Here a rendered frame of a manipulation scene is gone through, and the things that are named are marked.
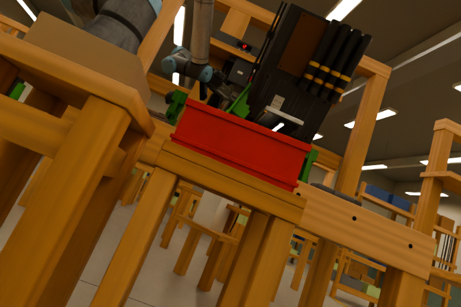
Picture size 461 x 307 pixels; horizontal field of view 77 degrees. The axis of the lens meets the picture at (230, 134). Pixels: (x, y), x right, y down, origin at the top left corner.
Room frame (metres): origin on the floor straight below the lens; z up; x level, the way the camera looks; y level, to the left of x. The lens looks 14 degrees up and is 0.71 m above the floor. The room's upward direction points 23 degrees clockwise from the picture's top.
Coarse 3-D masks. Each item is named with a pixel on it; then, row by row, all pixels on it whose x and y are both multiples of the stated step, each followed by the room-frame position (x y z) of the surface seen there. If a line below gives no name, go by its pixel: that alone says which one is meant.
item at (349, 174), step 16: (176, 0) 1.56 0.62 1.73; (160, 16) 1.55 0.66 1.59; (240, 16) 1.58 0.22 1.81; (160, 32) 1.56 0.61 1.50; (240, 32) 1.58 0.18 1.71; (144, 48) 1.55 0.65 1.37; (144, 64) 1.56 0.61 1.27; (368, 80) 1.70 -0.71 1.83; (384, 80) 1.63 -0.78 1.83; (192, 96) 1.57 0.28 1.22; (208, 96) 1.58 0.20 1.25; (368, 96) 1.63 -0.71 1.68; (368, 112) 1.63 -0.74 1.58; (368, 128) 1.63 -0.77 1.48; (352, 144) 1.66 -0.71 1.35; (368, 144) 1.63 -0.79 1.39; (352, 160) 1.63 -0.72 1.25; (352, 176) 1.63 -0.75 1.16; (352, 192) 1.63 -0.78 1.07
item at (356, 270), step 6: (336, 258) 9.95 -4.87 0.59; (354, 264) 9.89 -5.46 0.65; (360, 264) 9.91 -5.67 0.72; (342, 270) 9.52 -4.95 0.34; (348, 270) 9.40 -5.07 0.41; (354, 270) 9.89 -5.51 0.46; (360, 270) 9.92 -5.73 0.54; (366, 270) 9.94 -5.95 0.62; (354, 276) 9.44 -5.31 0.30; (360, 276) 9.47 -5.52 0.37; (366, 276) 9.57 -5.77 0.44; (372, 282) 9.56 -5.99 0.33
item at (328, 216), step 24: (72, 120) 0.96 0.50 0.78; (312, 192) 1.00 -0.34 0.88; (312, 216) 1.00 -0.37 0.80; (336, 216) 1.01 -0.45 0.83; (360, 216) 1.01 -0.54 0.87; (336, 240) 1.01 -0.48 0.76; (360, 240) 1.01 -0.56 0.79; (384, 240) 1.02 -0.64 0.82; (408, 240) 1.02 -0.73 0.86; (432, 240) 1.03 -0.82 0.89; (384, 264) 1.13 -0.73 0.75; (408, 264) 1.02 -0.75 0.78
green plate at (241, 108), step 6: (246, 90) 1.22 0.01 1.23; (240, 96) 1.21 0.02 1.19; (246, 96) 1.23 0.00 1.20; (234, 102) 1.21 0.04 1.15; (240, 102) 1.23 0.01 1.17; (228, 108) 1.21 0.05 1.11; (234, 108) 1.22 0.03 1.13; (240, 108) 1.23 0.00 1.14; (246, 108) 1.23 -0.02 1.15; (234, 114) 1.25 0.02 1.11; (240, 114) 1.23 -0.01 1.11; (246, 114) 1.23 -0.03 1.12
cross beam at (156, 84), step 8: (152, 80) 1.65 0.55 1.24; (160, 80) 1.65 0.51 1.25; (152, 88) 1.65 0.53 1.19; (160, 88) 1.65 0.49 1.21; (168, 88) 1.65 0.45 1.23; (176, 88) 1.66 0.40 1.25; (184, 88) 1.66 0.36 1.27; (312, 144) 1.71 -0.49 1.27; (320, 152) 1.71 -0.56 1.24; (328, 152) 1.71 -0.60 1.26; (320, 160) 1.71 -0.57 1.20; (328, 160) 1.71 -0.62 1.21; (336, 160) 1.72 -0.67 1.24; (336, 168) 1.72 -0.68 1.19
